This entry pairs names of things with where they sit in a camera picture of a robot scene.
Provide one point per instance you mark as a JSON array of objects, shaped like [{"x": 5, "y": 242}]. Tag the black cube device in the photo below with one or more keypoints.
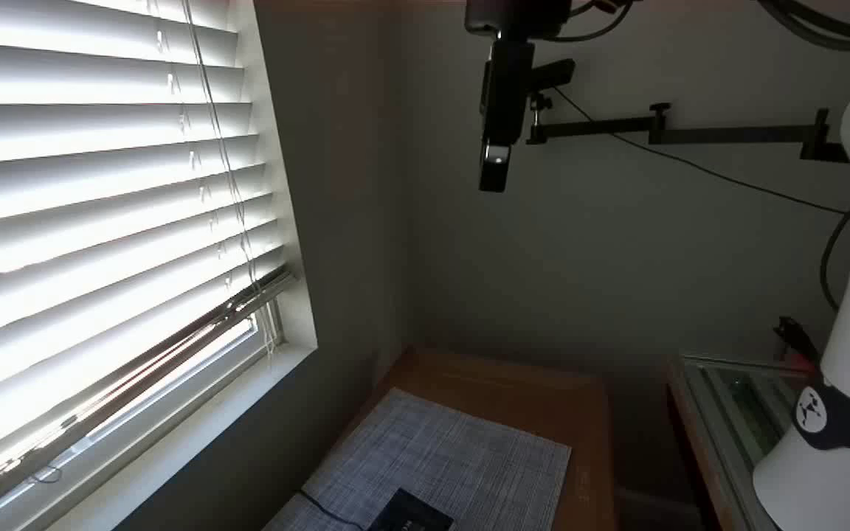
[{"x": 412, "y": 515}]

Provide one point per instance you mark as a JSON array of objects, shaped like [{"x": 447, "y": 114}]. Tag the wooden side table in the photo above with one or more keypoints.
[{"x": 551, "y": 403}]

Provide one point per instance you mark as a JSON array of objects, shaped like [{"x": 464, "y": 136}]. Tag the grey woven placemat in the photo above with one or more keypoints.
[{"x": 483, "y": 474}]

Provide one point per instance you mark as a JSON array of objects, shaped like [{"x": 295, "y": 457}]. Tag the white window blinds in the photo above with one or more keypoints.
[{"x": 148, "y": 242}]

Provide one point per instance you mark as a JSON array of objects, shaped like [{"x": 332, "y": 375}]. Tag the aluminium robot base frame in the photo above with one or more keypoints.
[{"x": 726, "y": 418}]

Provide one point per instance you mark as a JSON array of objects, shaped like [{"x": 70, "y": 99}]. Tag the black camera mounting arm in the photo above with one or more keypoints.
[{"x": 812, "y": 139}]

